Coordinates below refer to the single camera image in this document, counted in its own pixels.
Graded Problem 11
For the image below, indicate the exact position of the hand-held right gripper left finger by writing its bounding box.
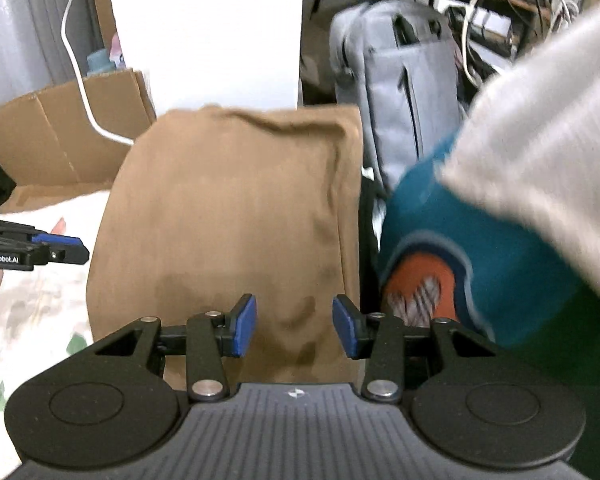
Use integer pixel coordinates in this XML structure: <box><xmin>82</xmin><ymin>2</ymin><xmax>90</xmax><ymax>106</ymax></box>
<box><xmin>82</xmin><ymin>294</ymin><xmax>257</xmax><ymax>402</ymax></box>

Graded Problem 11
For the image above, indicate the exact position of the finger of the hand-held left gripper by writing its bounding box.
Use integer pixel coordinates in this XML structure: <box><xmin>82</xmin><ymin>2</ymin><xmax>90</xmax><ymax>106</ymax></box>
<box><xmin>37</xmin><ymin>242</ymin><xmax>90</xmax><ymax>266</ymax></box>
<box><xmin>0</xmin><ymin>224</ymin><xmax>81</xmax><ymax>247</ymax></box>

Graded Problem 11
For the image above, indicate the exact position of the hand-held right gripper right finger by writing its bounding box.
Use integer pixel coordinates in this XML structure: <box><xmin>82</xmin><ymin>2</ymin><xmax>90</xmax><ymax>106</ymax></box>
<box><xmin>332</xmin><ymin>294</ymin><xmax>512</xmax><ymax>402</ymax></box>

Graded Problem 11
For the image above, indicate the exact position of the brown printed t-shirt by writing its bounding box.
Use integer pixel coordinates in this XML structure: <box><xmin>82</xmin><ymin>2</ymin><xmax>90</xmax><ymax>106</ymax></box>
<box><xmin>87</xmin><ymin>105</ymin><xmax>363</xmax><ymax>386</ymax></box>

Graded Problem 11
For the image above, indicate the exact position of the bear print bedsheet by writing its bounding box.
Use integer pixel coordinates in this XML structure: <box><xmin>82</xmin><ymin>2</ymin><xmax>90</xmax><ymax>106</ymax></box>
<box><xmin>0</xmin><ymin>190</ymin><xmax>116</xmax><ymax>480</ymax></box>

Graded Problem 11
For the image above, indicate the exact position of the brown cardboard sheet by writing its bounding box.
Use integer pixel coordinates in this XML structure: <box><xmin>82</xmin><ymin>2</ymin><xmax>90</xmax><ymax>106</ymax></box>
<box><xmin>0</xmin><ymin>67</ymin><xmax>158</xmax><ymax>213</ymax></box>

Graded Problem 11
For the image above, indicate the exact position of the teal orange garment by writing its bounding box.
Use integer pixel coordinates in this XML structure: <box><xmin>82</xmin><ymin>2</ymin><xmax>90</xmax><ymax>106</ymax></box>
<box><xmin>377</xmin><ymin>125</ymin><xmax>596</xmax><ymax>351</ymax></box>

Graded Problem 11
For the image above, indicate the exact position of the pink white refill pouch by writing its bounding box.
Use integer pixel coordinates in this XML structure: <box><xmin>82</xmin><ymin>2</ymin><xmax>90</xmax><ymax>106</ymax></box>
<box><xmin>87</xmin><ymin>32</ymin><xmax>127</xmax><ymax>74</ymax></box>

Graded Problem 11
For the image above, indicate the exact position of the bubble-wrapped grey panel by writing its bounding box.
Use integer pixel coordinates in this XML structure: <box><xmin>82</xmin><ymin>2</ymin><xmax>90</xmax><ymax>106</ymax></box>
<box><xmin>0</xmin><ymin>0</ymin><xmax>106</xmax><ymax>111</ymax></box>

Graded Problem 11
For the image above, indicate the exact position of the grey backpack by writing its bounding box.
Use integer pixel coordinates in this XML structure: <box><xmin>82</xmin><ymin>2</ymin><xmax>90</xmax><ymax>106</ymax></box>
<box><xmin>328</xmin><ymin>0</ymin><xmax>468</xmax><ymax>196</ymax></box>

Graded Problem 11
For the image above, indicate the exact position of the light grey cloth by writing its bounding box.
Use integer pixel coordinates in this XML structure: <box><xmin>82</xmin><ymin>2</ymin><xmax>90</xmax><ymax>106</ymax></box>
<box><xmin>440</xmin><ymin>0</ymin><xmax>600</xmax><ymax>321</ymax></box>

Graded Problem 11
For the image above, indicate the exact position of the white cable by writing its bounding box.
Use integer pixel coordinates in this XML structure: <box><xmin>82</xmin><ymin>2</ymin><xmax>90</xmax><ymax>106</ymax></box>
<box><xmin>60</xmin><ymin>0</ymin><xmax>136</xmax><ymax>147</ymax></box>

